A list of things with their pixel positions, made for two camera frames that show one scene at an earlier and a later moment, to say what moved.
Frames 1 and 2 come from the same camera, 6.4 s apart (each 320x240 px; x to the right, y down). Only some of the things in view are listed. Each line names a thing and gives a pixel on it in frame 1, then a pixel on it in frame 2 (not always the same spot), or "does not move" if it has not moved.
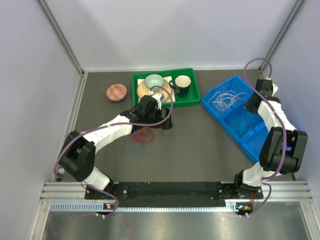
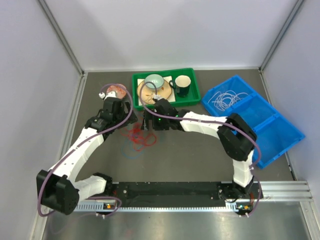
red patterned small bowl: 116,92 does not move
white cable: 226,99 does not move
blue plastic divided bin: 224,105 does not move
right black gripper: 248,106 to 149,116
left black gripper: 165,126 to 128,107
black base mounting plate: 231,192 does not move
